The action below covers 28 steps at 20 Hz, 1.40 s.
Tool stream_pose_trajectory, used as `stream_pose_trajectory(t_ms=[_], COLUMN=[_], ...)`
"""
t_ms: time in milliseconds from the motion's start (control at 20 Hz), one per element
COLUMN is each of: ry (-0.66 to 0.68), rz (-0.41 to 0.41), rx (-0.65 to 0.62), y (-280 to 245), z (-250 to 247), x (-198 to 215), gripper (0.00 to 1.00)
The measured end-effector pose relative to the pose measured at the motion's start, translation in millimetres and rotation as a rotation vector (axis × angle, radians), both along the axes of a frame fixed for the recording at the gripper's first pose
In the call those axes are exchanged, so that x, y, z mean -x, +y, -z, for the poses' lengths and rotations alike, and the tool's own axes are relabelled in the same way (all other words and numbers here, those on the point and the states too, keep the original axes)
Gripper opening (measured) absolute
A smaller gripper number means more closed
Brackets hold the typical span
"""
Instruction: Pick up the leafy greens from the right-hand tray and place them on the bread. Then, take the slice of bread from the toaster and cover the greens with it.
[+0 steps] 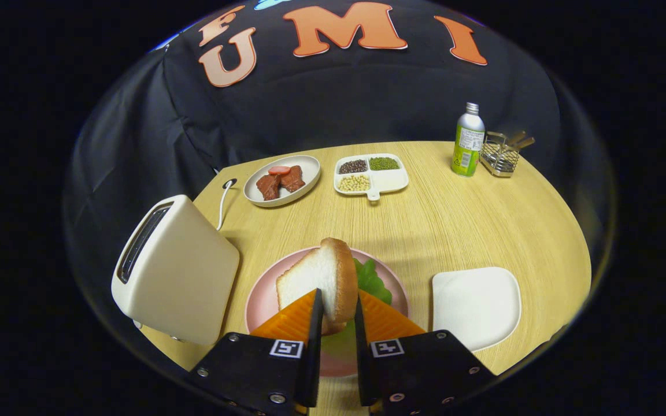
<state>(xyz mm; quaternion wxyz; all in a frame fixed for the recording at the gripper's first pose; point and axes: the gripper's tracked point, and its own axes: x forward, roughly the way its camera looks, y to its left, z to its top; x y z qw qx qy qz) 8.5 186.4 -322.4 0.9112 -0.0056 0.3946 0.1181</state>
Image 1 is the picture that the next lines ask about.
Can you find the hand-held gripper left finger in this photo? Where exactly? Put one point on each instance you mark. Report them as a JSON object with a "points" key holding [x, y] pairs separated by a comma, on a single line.
{"points": [[315, 346]]}

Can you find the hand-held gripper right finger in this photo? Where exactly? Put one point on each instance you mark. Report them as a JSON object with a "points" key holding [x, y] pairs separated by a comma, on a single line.
{"points": [[362, 358]]}

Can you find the white bread slice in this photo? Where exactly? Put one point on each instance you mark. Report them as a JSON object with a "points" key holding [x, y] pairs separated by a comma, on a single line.
{"points": [[315, 271]]}

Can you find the green lettuce leaf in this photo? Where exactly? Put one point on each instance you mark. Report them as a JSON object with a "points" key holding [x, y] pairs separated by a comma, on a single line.
{"points": [[373, 283]]}

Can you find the pink round plate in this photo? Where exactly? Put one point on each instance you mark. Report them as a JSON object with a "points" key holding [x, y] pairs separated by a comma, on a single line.
{"points": [[263, 297]]}

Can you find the white square plate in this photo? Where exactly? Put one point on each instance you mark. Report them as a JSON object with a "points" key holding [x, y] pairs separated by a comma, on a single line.
{"points": [[474, 309]]}

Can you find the white toaster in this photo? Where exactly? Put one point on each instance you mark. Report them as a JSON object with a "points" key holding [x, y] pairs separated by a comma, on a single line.
{"points": [[188, 277]]}

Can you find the brown meat piece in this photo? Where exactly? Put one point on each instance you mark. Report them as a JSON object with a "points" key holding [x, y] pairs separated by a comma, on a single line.
{"points": [[292, 179], [268, 186]]}

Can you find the pile of yellow soybeans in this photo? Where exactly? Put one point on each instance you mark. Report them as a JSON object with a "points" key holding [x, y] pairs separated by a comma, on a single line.
{"points": [[355, 182]]}

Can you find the white divided dish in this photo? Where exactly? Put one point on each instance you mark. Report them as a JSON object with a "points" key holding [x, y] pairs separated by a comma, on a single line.
{"points": [[389, 182]]}

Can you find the grey round plate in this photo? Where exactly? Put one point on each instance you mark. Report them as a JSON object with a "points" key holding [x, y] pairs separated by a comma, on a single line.
{"points": [[309, 167]]}

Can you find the pink ham slice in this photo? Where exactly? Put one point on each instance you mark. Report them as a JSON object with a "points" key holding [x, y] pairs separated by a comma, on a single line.
{"points": [[279, 170]]}

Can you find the pile of dark red beans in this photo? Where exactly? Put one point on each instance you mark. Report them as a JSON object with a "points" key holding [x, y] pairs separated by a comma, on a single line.
{"points": [[353, 166]]}

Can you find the pile of green beans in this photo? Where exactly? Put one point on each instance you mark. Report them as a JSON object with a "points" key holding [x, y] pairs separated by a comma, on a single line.
{"points": [[384, 163]]}

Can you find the green label metal bottle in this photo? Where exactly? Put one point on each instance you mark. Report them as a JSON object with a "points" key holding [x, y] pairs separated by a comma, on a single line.
{"points": [[467, 144]]}

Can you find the wooden utensils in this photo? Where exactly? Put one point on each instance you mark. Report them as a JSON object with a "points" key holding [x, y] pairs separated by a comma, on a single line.
{"points": [[522, 141]]}

